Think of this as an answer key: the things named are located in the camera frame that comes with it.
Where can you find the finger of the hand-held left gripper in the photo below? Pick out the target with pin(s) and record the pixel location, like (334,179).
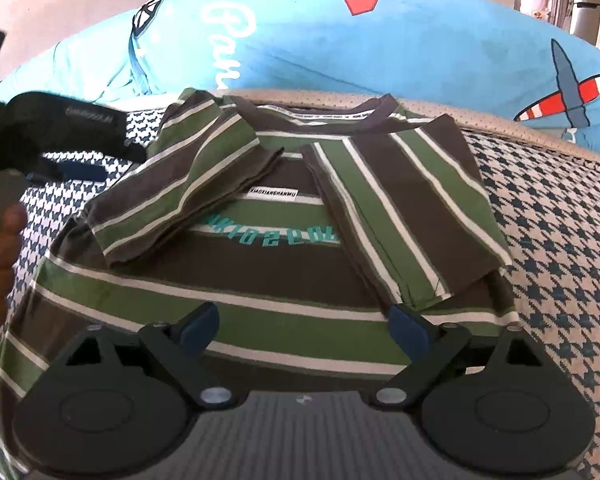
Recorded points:
(82,172)

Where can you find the houndstooth sofa seat cover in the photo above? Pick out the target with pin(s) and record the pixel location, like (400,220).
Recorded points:
(555,220)

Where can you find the green brown striped shirt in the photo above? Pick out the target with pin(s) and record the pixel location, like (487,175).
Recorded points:
(280,270)

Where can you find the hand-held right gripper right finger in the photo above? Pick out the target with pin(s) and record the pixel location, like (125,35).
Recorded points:
(407,328)

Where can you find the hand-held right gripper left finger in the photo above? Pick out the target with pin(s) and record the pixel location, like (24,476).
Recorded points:
(200,323)

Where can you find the blue cushion with plane print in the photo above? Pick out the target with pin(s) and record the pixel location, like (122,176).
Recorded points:
(405,50)

